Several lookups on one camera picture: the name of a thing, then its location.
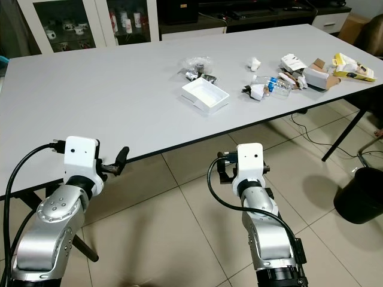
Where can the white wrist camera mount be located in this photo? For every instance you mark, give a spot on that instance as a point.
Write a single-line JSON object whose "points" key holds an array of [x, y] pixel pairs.
{"points": [[251, 164], [82, 156]]}

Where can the black round rubbish bin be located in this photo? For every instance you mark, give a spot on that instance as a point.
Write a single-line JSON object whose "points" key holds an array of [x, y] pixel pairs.
{"points": [[359, 197]]}

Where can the brown cardboard scrap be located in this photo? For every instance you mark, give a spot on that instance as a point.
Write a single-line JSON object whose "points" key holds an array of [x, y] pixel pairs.
{"points": [[319, 62]]}

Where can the white glass door cabinet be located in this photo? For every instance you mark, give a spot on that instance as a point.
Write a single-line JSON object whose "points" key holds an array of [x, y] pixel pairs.
{"points": [[96, 27]]}

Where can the white shallow box tray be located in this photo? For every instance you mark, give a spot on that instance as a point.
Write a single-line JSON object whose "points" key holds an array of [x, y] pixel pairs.
{"points": [[206, 95]]}

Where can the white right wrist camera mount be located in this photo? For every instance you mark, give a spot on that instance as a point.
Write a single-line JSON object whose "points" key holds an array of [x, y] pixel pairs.
{"points": [[251, 164]]}

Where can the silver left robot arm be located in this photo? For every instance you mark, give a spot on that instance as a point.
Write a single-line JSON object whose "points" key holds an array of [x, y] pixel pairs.
{"points": [[57, 224]]}

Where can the white drawer unit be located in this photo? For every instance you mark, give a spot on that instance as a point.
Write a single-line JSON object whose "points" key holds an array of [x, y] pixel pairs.
{"points": [[329, 22]]}

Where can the flat yellow packaging box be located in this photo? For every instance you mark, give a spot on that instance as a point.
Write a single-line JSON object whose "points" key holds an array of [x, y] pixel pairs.
{"points": [[354, 67]]}

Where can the black metal table leg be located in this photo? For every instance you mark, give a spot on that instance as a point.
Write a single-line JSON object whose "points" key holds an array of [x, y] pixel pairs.
{"points": [[342, 135]]}

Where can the crumpled clear plastic wrap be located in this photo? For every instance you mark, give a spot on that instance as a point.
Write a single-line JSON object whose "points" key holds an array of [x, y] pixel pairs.
{"points": [[196, 66]]}

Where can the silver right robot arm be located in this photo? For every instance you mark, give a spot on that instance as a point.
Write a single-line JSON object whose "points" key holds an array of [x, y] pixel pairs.
{"points": [[266, 239]]}

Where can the white crumpled tissue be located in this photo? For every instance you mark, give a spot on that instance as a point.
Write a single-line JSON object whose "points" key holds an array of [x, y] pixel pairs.
{"points": [[253, 63]]}

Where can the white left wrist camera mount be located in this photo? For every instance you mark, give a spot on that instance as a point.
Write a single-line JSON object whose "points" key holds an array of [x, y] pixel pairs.
{"points": [[82, 156]]}

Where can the white and brown cardboard box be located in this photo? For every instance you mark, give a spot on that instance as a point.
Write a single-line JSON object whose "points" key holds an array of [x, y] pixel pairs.
{"points": [[318, 78]]}

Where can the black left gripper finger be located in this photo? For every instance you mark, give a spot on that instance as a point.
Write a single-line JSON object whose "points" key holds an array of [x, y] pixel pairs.
{"points": [[124, 156]]}

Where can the small black wrapper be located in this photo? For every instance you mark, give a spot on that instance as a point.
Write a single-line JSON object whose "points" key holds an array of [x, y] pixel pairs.
{"points": [[249, 91]]}

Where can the black low sideboard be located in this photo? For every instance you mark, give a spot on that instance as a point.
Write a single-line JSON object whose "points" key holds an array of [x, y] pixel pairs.
{"points": [[245, 12]]}

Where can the crumpled paper packaging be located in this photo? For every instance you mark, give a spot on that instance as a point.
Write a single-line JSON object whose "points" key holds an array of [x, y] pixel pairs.
{"points": [[291, 79]]}

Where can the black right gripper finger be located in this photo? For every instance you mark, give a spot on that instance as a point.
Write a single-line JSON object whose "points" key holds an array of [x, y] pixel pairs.
{"points": [[221, 168]]}

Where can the white printed carton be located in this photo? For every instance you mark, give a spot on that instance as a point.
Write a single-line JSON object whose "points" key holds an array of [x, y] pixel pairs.
{"points": [[292, 62]]}

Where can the clear plastic bottle blue label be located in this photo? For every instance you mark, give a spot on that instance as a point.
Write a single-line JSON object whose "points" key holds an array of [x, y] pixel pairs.
{"points": [[274, 85]]}

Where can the small silver foil piece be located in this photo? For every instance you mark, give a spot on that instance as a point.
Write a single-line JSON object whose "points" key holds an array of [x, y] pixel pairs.
{"points": [[209, 79]]}

